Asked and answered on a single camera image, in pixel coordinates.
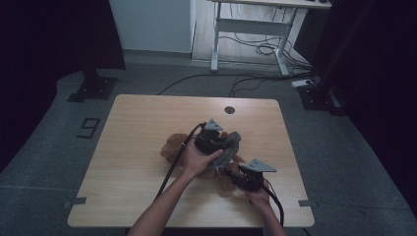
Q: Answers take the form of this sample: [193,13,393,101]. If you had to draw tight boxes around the person's right hand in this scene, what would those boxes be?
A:
[245,187,272,211]

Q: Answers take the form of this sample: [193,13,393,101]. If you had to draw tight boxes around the tangled black floor cables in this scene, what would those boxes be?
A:
[218,32,313,72]

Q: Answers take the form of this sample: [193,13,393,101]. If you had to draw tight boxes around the dark curtain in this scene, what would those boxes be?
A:
[0,0,127,171]
[311,0,417,210]

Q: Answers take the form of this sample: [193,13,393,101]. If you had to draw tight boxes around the person's left hand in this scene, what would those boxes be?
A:
[181,139,224,180]

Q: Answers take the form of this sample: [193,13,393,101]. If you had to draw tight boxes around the hand-held gripper black cable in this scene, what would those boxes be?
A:
[153,122,208,201]
[262,182,285,227]

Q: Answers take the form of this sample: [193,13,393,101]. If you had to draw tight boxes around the white power strip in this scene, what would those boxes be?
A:
[290,78,314,89]

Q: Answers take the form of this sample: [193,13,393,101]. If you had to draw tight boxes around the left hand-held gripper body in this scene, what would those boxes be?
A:
[194,118,228,156]

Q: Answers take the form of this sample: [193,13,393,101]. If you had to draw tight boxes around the right hand-held gripper black cable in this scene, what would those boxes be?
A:
[262,182,285,227]

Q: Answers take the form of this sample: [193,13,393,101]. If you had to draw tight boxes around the black stand base plate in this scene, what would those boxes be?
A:
[67,68,119,103]
[297,77,347,116]

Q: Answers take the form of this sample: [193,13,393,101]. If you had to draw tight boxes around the left hand-held gripper black cable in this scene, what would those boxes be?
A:
[153,122,208,201]

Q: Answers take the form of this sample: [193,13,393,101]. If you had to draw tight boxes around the long black floor cable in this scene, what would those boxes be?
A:
[156,72,316,98]

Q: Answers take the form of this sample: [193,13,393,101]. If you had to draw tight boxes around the black floor tape marker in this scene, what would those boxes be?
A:
[76,117,101,140]

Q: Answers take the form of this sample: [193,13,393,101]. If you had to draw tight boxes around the white metal desk frame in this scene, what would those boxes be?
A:
[207,0,332,77]

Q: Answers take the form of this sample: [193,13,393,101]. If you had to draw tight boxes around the brown plush teddy bear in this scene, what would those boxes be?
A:
[159,131,250,194]

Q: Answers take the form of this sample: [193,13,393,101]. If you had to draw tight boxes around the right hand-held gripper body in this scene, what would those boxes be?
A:
[235,158,278,193]

